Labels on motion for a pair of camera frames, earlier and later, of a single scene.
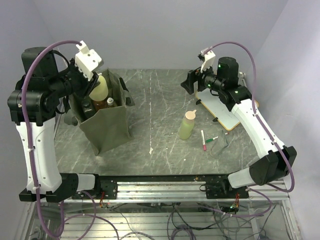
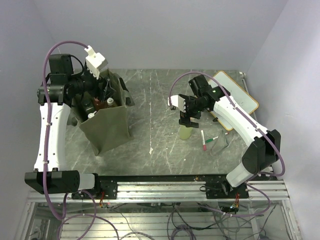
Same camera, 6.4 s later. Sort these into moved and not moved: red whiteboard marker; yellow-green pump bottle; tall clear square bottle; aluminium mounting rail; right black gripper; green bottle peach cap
Moved: right black gripper; yellow-green pump bottle
Not moved: green bottle peach cap; tall clear square bottle; red whiteboard marker; aluminium mounting rail
